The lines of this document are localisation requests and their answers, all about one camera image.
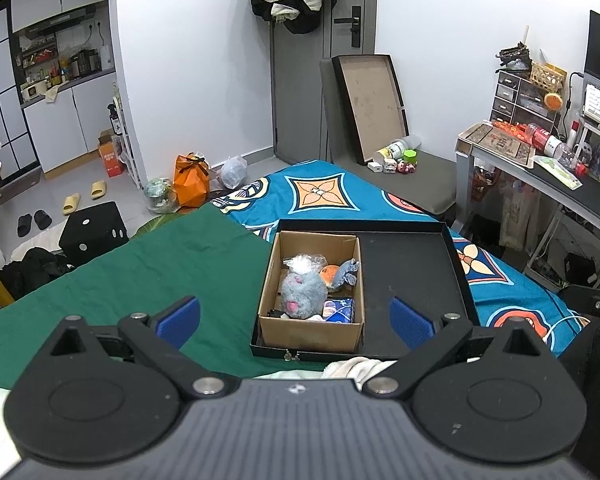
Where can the blue-grey cloth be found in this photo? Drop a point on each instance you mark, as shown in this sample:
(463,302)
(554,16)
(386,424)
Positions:
(347,272)

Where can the black shallow tray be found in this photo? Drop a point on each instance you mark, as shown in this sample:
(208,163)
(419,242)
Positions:
(410,270)

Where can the grey pink plush toy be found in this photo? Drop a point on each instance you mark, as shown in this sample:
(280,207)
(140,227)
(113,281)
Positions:
(302,295)

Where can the grey door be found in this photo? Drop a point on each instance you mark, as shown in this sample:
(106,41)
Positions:
(300,100)

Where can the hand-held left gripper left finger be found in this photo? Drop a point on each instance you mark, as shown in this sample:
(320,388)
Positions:
(177,321)

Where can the clear bag green contents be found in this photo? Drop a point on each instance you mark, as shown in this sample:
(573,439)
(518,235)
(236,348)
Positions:
(159,195)

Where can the brown cardboard box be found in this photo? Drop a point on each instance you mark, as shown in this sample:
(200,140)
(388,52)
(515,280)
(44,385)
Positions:
(310,335)

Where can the clear plastic cup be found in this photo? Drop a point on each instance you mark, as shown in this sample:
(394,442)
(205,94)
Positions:
(414,141)

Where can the grey desk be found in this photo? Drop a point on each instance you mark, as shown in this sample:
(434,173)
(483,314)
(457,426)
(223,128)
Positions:
(575,195)

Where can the green cup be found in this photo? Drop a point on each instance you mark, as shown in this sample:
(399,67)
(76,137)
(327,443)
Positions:
(410,156)

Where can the yellow slipper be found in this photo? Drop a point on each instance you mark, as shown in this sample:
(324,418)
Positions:
(97,190)
(71,205)

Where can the burger plush toy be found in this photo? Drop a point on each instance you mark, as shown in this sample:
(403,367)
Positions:
(329,276)

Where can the white fleece blanket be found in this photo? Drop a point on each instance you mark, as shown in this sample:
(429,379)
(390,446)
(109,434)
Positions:
(350,367)

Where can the patterned cardboard sheet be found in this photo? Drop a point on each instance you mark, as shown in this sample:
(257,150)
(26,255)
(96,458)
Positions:
(497,145)

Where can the black cube stool white dots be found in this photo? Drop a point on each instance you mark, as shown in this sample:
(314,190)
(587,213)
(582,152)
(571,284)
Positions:
(92,235)

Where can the grey folding cushion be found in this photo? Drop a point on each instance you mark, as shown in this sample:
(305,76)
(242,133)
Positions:
(430,185)

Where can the black-framed sliding door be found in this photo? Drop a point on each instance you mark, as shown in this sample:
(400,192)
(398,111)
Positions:
(0,110)

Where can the red snack packets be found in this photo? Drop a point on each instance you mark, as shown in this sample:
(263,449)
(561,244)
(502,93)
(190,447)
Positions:
(510,130)

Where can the beige tote bag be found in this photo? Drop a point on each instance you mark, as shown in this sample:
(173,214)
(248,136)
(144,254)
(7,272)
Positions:
(519,215)

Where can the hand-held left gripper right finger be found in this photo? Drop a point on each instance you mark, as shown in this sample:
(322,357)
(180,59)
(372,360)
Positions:
(411,322)

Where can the clear bag white filling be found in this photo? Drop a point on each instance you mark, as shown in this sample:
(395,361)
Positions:
(302,265)

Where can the green blanket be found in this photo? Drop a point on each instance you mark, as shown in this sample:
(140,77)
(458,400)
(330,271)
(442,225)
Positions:
(130,280)

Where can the white charger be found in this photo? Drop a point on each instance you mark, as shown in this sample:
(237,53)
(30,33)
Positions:
(375,166)

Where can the grey drawer organiser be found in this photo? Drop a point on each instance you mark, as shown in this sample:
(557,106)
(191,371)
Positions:
(522,102)

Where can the black bag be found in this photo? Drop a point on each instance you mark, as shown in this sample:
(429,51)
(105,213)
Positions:
(580,267)

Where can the black-framed box lid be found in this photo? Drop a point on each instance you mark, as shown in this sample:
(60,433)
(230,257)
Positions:
(372,105)

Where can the orange cardboard box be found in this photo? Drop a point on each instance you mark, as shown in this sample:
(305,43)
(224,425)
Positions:
(111,157)

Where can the clear bottle red label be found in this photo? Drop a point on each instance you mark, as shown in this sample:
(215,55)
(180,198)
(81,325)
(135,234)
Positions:
(555,147)

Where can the white kitchen cabinet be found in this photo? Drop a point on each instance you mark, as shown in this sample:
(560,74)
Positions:
(65,120)

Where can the white bottle red cap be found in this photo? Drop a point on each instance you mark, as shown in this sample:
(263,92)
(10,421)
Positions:
(573,135)

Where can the green white packet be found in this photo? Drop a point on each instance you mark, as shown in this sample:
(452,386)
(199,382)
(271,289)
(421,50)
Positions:
(557,172)

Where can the blue tissue pack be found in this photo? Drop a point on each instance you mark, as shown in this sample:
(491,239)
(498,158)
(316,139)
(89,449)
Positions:
(339,310)

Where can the dark clothes pile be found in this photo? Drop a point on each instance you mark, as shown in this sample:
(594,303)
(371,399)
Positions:
(35,272)

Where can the white narrow rack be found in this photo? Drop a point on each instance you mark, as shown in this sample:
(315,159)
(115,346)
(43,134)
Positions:
(125,140)

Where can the black slipper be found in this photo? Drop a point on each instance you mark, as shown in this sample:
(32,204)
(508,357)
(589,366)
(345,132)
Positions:
(25,225)
(43,219)

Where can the small white toy figure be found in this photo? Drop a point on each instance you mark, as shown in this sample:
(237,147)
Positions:
(390,166)

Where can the white plastic bag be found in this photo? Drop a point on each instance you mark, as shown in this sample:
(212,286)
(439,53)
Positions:
(233,174)

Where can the small metal object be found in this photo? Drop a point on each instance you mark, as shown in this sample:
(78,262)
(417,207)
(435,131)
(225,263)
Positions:
(291,355)

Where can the small red toy figure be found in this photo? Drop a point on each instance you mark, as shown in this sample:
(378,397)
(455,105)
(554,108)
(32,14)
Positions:
(406,167)

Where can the bamboo basket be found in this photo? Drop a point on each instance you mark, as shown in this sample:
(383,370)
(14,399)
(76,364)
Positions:
(549,77)

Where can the orange gift bag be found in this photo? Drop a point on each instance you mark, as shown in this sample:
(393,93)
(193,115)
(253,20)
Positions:
(190,185)

